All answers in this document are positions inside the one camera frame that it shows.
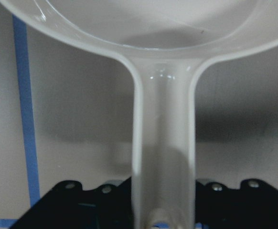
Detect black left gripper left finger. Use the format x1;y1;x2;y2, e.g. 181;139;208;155
11;178;134;229

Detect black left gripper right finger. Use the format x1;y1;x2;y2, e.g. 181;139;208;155
195;179;278;229

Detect beige plastic dustpan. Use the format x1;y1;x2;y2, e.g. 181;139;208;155
1;0;278;229

